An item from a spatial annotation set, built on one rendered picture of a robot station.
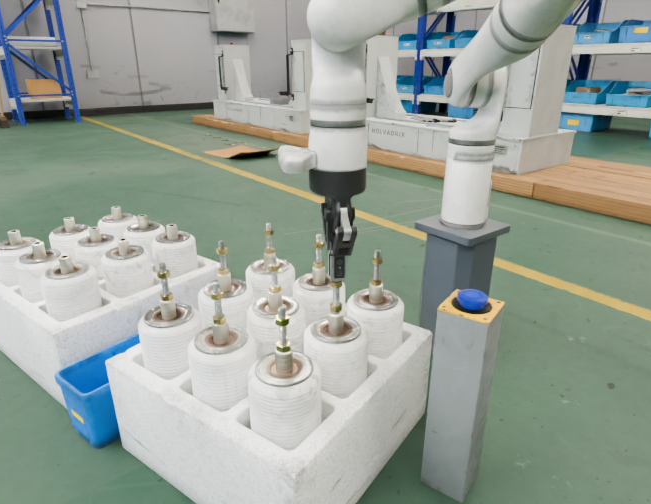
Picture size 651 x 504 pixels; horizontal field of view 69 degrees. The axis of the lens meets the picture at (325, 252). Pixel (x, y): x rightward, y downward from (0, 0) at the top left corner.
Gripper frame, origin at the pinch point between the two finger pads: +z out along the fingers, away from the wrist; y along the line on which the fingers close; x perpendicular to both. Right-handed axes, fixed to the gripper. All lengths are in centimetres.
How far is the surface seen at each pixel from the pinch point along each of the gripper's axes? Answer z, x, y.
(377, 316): 11.0, -7.4, 3.7
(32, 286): 15, 55, 34
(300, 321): 11.7, 4.7, 5.6
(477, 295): 2.6, -17.6, -7.6
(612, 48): -39, -327, 348
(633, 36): -48, -337, 338
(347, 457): 23.9, 0.8, -11.1
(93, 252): 11, 45, 42
